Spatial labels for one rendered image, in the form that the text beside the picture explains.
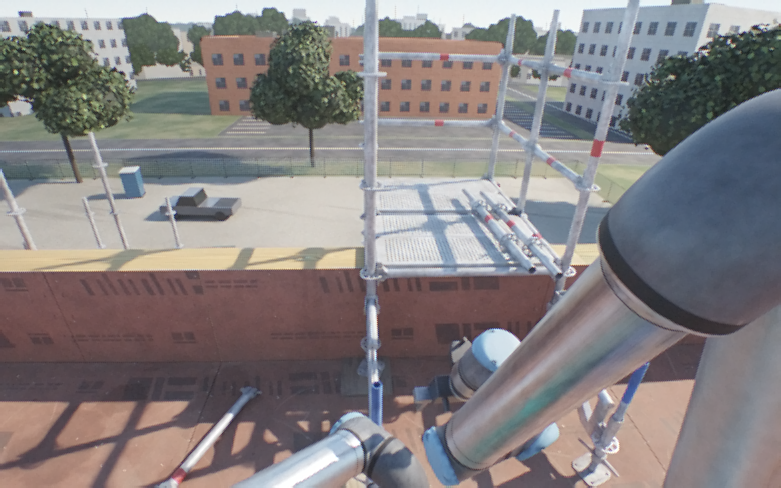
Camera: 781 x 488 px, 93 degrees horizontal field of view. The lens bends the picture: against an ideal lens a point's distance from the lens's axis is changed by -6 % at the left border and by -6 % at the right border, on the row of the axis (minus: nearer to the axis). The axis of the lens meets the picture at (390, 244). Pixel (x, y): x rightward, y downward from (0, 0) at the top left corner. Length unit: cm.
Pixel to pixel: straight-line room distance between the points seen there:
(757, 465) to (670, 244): 27
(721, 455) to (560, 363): 18
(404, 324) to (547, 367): 212
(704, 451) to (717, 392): 7
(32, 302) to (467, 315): 260
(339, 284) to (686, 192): 211
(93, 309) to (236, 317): 84
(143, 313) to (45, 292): 56
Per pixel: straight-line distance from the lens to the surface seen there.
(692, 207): 28
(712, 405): 48
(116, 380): 298
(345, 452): 101
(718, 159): 29
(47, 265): 291
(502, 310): 257
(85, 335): 304
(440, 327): 255
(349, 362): 262
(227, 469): 231
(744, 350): 44
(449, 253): 229
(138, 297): 267
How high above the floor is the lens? 189
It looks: 29 degrees down
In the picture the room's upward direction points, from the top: 2 degrees clockwise
